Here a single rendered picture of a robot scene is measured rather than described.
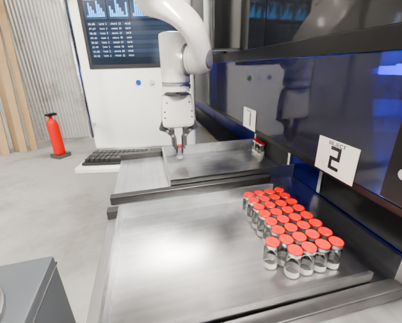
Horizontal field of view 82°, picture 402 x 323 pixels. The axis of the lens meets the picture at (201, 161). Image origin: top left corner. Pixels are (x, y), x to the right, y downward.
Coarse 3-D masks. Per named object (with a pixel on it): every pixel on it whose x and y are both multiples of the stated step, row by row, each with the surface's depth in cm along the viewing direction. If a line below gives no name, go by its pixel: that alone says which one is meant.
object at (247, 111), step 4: (244, 108) 72; (248, 108) 69; (244, 112) 72; (248, 112) 69; (252, 112) 67; (244, 116) 73; (248, 116) 69; (252, 116) 67; (244, 120) 73; (248, 120) 70; (252, 120) 67; (244, 124) 73; (248, 124) 70; (252, 124) 67; (248, 128) 70; (252, 128) 68
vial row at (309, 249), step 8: (256, 192) 47; (264, 200) 44; (264, 208) 44; (272, 208) 42; (272, 216) 41; (280, 216) 40; (280, 224) 39; (288, 224) 38; (288, 232) 36; (296, 232) 36; (296, 240) 34; (304, 240) 34; (304, 248) 33; (312, 248) 33; (304, 256) 33; (312, 256) 33; (304, 264) 33; (312, 264) 33; (304, 272) 34
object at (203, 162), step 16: (192, 144) 82; (208, 144) 83; (224, 144) 84; (240, 144) 86; (176, 160) 77; (192, 160) 76; (208, 160) 76; (224, 160) 76; (240, 160) 75; (256, 160) 75; (176, 176) 66; (192, 176) 58; (208, 176) 58; (224, 176) 59; (240, 176) 61; (272, 176) 63
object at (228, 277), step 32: (224, 192) 51; (128, 224) 46; (160, 224) 46; (192, 224) 45; (224, 224) 45; (128, 256) 38; (160, 256) 38; (192, 256) 38; (224, 256) 38; (256, 256) 37; (128, 288) 33; (160, 288) 32; (192, 288) 32; (224, 288) 32; (256, 288) 32; (288, 288) 32; (320, 288) 29; (128, 320) 28; (160, 320) 28; (192, 320) 25; (224, 320) 27
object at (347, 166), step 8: (320, 136) 41; (320, 144) 41; (328, 144) 40; (336, 144) 38; (344, 144) 36; (320, 152) 42; (328, 152) 40; (336, 152) 38; (344, 152) 36; (352, 152) 35; (320, 160) 42; (328, 160) 40; (344, 160) 37; (352, 160) 35; (320, 168) 42; (328, 168) 40; (336, 168) 38; (344, 168) 37; (352, 168) 35; (336, 176) 39; (344, 176) 37; (352, 176) 36; (352, 184) 36
